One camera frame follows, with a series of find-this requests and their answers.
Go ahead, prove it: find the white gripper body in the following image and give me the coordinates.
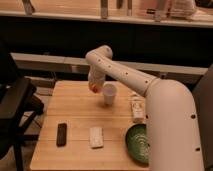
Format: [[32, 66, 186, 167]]
[[88, 73, 105, 90]]

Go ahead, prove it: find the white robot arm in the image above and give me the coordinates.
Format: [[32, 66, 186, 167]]
[[86, 45, 204, 171]]

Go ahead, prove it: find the white squeeze bottle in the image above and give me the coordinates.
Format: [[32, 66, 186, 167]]
[[131, 92, 144, 123]]

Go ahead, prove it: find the white sponge block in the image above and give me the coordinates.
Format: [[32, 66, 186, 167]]
[[90, 127, 104, 149]]

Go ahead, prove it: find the dark brown bar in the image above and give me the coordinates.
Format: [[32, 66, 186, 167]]
[[56, 123, 67, 147]]

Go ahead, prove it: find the green bowl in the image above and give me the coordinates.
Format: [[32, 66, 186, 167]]
[[125, 124, 149, 164]]

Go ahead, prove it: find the black chair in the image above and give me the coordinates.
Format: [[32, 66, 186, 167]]
[[0, 50, 44, 171]]

